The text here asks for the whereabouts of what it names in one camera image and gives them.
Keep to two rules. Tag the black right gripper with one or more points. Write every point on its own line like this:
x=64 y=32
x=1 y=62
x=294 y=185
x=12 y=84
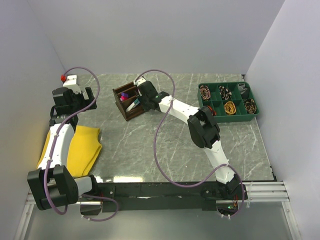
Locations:
x=145 y=108

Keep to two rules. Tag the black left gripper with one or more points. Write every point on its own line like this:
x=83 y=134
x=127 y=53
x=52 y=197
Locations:
x=80 y=95

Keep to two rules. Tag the dark purple highlighter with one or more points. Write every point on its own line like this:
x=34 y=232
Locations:
x=123 y=94

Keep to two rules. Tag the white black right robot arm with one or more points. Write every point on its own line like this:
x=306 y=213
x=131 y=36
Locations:
x=203 y=130

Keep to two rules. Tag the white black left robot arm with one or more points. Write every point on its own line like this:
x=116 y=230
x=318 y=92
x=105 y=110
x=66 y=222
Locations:
x=51 y=183

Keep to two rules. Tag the brown wooden desk organizer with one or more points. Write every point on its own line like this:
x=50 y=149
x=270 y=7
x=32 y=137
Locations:
x=132 y=91

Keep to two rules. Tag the yellow folded cloth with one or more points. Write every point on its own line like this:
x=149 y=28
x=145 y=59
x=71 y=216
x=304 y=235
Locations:
x=77 y=149

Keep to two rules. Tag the pink black rolled band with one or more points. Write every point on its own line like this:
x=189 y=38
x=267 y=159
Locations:
x=205 y=92

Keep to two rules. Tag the red black rolled band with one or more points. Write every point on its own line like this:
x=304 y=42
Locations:
x=214 y=113

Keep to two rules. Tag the black white rolled band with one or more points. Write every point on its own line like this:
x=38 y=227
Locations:
x=225 y=93

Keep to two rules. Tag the yellow rolled band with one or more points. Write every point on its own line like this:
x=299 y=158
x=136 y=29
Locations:
x=230 y=108

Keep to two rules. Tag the green compartment tray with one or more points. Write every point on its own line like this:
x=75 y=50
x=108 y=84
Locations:
x=217 y=103

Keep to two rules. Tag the grey crumpled item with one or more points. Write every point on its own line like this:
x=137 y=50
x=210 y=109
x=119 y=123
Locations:
x=243 y=90

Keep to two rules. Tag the brown black rolled band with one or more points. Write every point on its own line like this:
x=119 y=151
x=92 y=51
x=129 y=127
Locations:
x=250 y=106

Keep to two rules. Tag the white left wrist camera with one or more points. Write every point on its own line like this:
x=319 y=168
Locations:
x=71 y=82

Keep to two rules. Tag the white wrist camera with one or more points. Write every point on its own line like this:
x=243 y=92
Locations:
x=139 y=81
x=71 y=82

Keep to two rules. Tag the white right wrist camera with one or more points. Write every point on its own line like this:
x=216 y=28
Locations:
x=139 y=81

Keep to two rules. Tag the black base frame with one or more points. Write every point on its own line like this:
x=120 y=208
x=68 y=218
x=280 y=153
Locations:
x=135 y=196

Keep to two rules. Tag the aluminium rail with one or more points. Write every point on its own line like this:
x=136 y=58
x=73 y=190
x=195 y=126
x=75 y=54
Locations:
x=256 y=191

